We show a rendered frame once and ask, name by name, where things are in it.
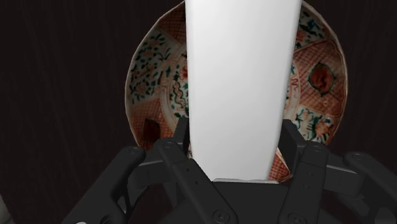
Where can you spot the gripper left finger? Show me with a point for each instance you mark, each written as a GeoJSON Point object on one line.
{"type": "Point", "coordinates": [183, 173]}

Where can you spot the tall white smooth object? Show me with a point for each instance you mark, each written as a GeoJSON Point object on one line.
{"type": "Point", "coordinates": [240, 90]}

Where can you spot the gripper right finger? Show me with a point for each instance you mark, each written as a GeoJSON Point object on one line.
{"type": "Point", "coordinates": [313, 173]}

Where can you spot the patterned red green ceramic plate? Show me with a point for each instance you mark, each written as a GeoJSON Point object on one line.
{"type": "Point", "coordinates": [319, 83]}

